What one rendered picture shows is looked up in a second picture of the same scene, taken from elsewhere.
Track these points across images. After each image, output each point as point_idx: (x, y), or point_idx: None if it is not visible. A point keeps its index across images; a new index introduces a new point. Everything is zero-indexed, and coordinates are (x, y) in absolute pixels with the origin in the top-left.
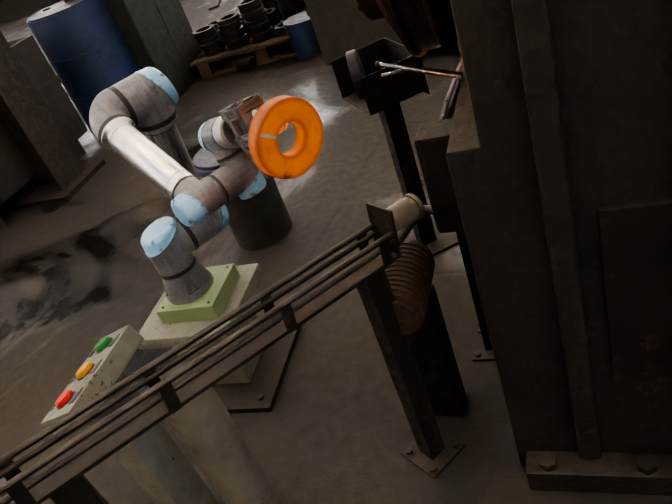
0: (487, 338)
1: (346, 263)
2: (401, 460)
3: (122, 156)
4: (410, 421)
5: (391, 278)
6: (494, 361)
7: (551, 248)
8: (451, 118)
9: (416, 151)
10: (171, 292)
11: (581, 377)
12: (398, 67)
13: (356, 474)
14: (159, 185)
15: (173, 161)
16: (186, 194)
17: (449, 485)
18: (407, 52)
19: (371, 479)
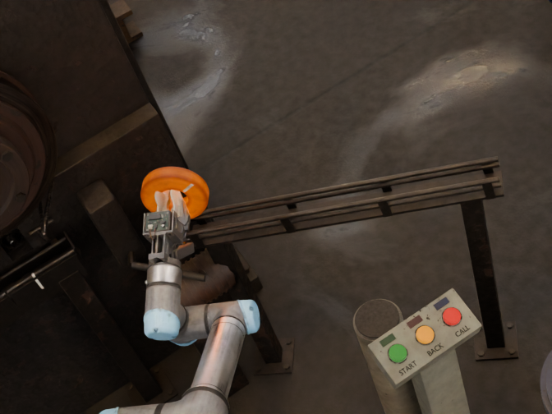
0: (155, 380)
1: (230, 204)
2: (296, 369)
3: (229, 383)
4: (270, 336)
5: (200, 260)
6: (170, 379)
7: (169, 129)
8: (81, 195)
9: (117, 205)
10: None
11: None
12: (47, 217)
13: (329, 387)
14: (240, 338)
15: (209, 336)
16: (238, 304)
17: (292, 328)
18: None
19: (324, 374)
